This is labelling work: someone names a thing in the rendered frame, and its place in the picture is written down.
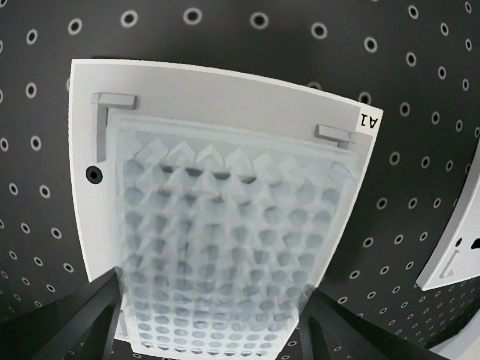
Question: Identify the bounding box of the black perforated breadboard plate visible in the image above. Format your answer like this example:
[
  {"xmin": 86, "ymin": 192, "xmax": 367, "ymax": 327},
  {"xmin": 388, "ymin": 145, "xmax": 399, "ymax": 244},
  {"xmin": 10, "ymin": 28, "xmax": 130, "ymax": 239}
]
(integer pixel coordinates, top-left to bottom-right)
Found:
[{"xmin": 0, "ymin": 0, "xmax": 480, "ymax": 350}]

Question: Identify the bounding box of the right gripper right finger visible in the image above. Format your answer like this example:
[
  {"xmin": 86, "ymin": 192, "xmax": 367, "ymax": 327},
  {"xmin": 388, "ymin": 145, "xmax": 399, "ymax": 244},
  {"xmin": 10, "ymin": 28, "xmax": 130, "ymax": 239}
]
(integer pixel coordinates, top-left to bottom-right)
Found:
[{"xmin": 298, "ymin": 288, "xmax": 450, "ymax": 360}]

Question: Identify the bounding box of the white plate holder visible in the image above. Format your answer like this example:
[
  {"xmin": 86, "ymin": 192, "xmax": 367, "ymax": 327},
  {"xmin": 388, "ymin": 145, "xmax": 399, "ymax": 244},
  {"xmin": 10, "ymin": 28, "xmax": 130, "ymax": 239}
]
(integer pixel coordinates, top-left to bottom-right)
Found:
[
  {"xmin": 69, "ymin": 59, "xmax": 383, "ymax": 282},
  {"xmin": 416, "ymin": 137, "xmax": 480, "ymax": 291}
]

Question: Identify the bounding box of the clear well plate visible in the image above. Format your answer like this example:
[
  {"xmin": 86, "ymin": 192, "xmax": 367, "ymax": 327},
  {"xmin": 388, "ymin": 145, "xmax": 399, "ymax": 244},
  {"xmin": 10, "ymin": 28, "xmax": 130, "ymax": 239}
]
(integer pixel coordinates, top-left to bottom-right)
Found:
[{"xmin": 105, "ymin": 113, "xmax": 362, "ymax": 360}]

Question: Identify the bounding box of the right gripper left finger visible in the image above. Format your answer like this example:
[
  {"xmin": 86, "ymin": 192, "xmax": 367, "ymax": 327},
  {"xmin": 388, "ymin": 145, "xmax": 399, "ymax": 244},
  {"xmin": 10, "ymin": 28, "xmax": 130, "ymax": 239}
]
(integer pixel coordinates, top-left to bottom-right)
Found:
[{"xmin": 0, "ymin": 267, "xmax": 122, "ymax": 360}]

